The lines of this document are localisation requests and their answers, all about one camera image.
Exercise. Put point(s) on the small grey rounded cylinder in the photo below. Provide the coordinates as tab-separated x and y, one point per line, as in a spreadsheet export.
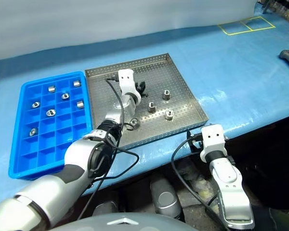
105	209

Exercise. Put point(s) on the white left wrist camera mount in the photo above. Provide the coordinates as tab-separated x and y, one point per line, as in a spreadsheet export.
126	80

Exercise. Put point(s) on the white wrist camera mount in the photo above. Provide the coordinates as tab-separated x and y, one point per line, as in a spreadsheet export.
126	80
212	134

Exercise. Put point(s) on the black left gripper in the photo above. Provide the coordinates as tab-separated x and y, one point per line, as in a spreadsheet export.
137	88

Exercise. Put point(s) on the blue compartment tray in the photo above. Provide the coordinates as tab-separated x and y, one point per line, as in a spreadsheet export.
45	149

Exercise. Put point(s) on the perforated steel tray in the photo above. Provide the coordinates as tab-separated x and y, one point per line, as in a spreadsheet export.
173	77

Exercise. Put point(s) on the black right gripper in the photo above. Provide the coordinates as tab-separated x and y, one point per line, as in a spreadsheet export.
195	138

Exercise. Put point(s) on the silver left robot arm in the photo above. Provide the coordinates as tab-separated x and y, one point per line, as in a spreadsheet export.
50	190

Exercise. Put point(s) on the grey robot torso shell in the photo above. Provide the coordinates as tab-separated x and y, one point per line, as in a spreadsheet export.
125	223

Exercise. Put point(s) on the blue plastic table cover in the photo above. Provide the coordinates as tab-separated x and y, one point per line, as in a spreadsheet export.
231	84

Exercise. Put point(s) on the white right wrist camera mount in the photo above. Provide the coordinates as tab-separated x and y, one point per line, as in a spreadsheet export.
212	134

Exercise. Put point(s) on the metal roller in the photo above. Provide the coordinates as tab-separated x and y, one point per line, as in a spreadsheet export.
166	94
169	114
151	107
50	112
80	104
77	83
33	131
52	88
65	96
134	122
35	105

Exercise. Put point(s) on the yellow tape square outline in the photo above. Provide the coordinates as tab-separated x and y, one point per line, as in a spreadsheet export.
252	30

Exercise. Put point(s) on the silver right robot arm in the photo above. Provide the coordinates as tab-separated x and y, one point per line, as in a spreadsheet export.
228	175

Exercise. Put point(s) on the large grey rounded cylinder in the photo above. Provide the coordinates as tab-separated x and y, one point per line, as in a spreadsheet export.
165	197

